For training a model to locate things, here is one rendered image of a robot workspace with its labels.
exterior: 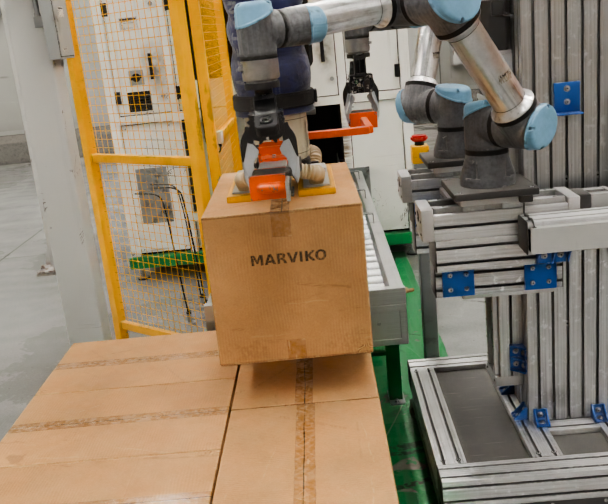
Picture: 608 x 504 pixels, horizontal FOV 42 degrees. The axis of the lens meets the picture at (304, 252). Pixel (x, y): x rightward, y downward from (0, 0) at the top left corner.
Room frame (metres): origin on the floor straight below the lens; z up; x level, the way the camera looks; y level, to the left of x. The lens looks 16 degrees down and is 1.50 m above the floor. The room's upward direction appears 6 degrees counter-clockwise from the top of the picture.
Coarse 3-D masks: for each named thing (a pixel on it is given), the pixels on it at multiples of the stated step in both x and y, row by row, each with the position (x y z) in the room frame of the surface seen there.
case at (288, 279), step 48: (336, 192) 2.03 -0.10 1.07; (240, 240) 1.89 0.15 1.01; (288, 240) 1.89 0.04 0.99; (336, 240) 1.89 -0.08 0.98; (240, 288) 1.89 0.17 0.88; (288, 288) 1.89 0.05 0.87; (336, 288) 1.89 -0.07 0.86; (240, 336) 1.89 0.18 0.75; (288, 336) 1.89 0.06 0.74; (336, 336) 1.89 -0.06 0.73
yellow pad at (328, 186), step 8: (328, 168) 2.29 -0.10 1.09; (328, 176) 2.17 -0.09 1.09; (304, 184) 2.07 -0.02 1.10; (312, 184) 2.05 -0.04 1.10; (320, 184) 2.05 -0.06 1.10; (328, 184) 2.05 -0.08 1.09; (304, 192) 2.02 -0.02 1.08; (312, 192) 2.02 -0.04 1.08; (320, 192) 2.02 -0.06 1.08; (328, 192) 2.02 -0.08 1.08
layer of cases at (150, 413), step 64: (64, 384) 2.18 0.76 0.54; (128, 384) 2.13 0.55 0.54; (192, 384) 2.09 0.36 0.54; (256, 384) 2.04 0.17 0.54; (320, 384) 2.00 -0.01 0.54; (0, 448) 1.82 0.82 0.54; (64, 448) 1.78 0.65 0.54; (128, 448) 1.75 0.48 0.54; (192, 448) 1.72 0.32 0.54; (256, 448) 1.69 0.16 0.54; (320, 448) 1.66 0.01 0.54; (384, 448) 1.63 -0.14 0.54
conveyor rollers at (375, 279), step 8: (368, 232) 3.58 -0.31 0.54; (368, 240) 3.41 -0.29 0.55; (368, 248) 3.31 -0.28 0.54; (368, 256) 3.22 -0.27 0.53; (368, 264) 3.05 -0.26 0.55; (376, 264) 3.05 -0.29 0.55; (368, 272) 2.96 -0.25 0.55; (376, 272) 2.95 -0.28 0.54; (368, 280) 2.87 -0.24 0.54; (376, 280) 2.86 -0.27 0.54
